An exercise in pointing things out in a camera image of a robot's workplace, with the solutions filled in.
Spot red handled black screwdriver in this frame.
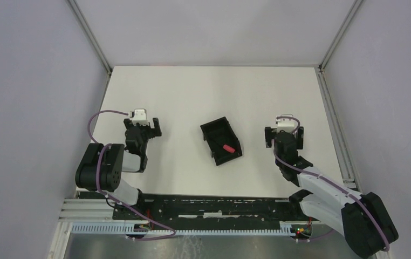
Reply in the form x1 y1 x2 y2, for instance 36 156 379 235
212 140 236 154

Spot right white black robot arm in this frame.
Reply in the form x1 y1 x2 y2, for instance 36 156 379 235
264 127 399 258

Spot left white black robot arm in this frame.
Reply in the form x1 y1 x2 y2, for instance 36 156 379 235
75 117 243 206

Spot black plastic bin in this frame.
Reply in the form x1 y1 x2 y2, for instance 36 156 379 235
200 117 243 166

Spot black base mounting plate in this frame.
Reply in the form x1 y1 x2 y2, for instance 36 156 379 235
112 193 325 231

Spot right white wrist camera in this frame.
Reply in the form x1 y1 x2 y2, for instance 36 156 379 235
276 114 299 133

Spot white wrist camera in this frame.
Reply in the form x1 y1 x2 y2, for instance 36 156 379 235
276 114 299 133
129 108 150 126

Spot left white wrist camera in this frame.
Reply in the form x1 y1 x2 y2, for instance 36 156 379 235
129 108 150 126

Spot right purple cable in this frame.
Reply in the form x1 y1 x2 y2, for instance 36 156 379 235
272 115 391 251

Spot purple cable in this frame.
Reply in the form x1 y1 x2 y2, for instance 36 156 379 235
272 115 391 251
87 110 176 242

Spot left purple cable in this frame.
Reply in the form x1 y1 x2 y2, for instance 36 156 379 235
87 110 176 242

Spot right aluminium frame rail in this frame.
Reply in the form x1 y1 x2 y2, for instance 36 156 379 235
315 0 364 191

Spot left aluminium frame rail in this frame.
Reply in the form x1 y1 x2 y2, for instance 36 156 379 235
65 0 113 76

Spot white slotted cable duct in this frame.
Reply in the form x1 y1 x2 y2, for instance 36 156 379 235
70 222 299 237

